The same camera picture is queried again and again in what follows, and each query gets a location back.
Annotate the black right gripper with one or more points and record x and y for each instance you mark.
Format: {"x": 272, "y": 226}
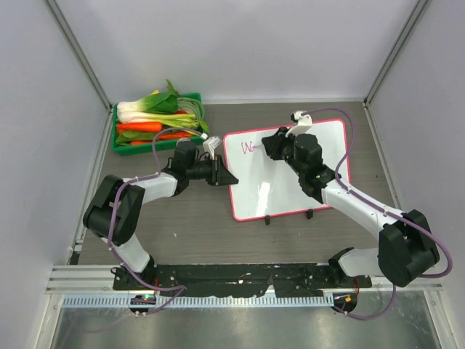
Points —
{"x": 273, "y": 144}

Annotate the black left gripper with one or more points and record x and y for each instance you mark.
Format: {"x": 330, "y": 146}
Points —
{"x": 220, "y": 176}

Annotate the pink framed whiteboard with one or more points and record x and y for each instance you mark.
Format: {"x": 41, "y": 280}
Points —
{"x": 268, "y": 187}

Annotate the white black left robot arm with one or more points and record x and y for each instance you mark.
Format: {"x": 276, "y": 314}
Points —
{"x": 114, "y": 211}

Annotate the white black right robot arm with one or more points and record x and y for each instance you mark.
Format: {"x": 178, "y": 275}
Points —
{"x": 405, "y": 249}

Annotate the blue silver energy drink can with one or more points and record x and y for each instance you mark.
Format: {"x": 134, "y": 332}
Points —
{"x": 183, "y": 140}

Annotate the bok choy toy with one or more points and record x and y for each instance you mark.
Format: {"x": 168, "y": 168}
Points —
{"x": 157, "y": 103}

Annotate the orange carrot toy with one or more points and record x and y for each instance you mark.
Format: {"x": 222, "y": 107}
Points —
{"x": 151, "y": 127}

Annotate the green leaf vegetable toy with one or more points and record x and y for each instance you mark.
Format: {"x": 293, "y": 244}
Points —
{"x": 128, "y": 137}

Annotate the green plastic tray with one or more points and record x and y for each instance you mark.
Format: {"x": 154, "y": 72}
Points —
{"x": 166, "y": 139}

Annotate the green onion toy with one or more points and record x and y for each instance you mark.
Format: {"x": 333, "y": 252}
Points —
{"x": 170, "y": 120}

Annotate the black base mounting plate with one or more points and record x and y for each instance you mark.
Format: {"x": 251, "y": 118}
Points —
{"x": 251, "y": 280}

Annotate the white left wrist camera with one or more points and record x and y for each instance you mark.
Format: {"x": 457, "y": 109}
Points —
{"x": 210, "y": 144}

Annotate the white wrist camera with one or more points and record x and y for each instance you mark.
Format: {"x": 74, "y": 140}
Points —
{"x": 302, "y": 122}
{"x": 210, "y": 144}

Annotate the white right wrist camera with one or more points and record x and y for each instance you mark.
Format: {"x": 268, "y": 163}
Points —
{"x": 302, "y": 122}

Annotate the white slotted cable duct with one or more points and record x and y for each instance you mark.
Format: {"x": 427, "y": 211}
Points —
{"x": 269, "y": 300}

